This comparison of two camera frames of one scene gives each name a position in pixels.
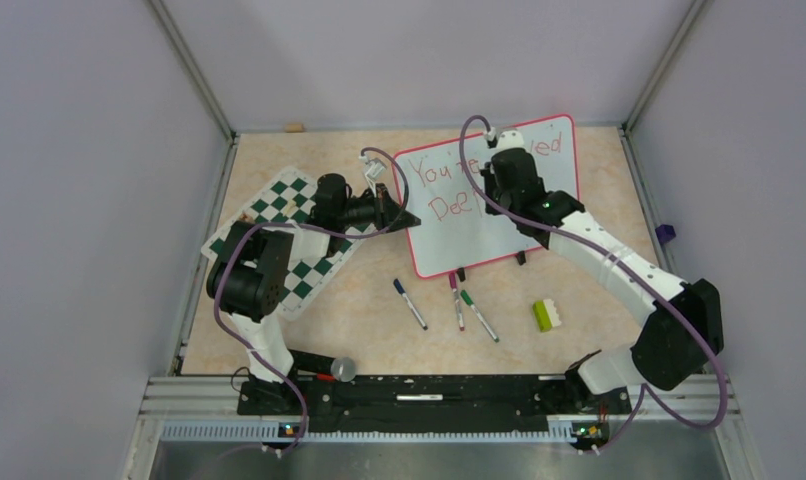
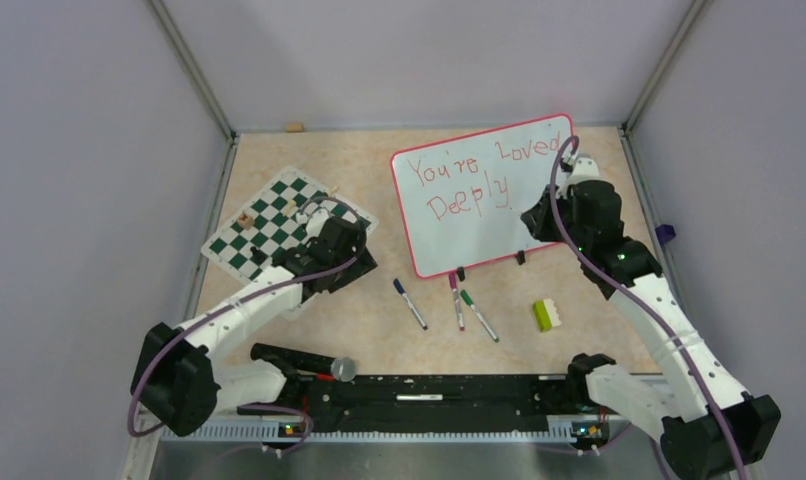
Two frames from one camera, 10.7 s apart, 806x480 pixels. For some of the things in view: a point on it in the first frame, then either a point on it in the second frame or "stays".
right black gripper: (490, 179) to (538, 219)
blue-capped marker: (402, 291) stays
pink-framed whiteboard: (454, 230) stays
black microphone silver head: (342, 368) stays
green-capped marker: (466, 298) stays
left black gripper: (389, 216) to (361, 266)
